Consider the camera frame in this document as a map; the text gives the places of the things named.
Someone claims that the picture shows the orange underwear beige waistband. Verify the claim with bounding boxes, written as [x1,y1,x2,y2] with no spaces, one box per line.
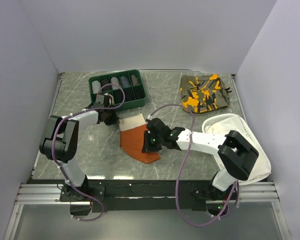
[119,113,161,164]

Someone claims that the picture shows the green divided organizer tray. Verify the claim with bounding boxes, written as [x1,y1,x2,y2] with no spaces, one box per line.
[88,69,147,111]

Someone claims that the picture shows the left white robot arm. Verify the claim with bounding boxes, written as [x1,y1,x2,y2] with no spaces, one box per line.
[39,93,118,201]

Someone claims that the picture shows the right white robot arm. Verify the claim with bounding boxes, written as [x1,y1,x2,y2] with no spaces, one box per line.
[142,118,259,201]

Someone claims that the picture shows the beige rolled underwear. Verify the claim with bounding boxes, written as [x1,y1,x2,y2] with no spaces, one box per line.
[107,93,115,105]

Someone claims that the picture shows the grey striped rolled sock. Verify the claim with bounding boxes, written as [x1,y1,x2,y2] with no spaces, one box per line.
[91,80,101,94]

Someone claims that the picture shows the dark grey rolled sock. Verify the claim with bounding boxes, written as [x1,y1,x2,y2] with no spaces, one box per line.
[100,78,112,92]

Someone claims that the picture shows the white grey rolled sock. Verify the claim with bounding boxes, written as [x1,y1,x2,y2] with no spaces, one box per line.
[110,76,121,90]

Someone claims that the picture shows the blue striped rolled sock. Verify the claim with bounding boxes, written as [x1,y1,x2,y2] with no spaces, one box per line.
[120,75,131,88]

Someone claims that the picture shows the brown rolled sock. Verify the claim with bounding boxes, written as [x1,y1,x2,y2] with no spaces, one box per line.
[130,74,141,86]

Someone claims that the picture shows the white laundry basket with cloth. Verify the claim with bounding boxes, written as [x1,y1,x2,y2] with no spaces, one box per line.
[201,112,272,186]

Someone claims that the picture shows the camouflage orange shorts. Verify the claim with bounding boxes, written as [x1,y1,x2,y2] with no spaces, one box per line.
[179,73,232,114]

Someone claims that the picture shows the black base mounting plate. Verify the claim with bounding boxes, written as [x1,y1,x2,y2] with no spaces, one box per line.
[59,180,238,216]

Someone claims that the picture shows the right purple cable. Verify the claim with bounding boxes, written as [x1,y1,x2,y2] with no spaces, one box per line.
[147,104,240,228]

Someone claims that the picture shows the aluminium rail frame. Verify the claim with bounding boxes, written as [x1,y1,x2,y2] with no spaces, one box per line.
[14,182,280,205]

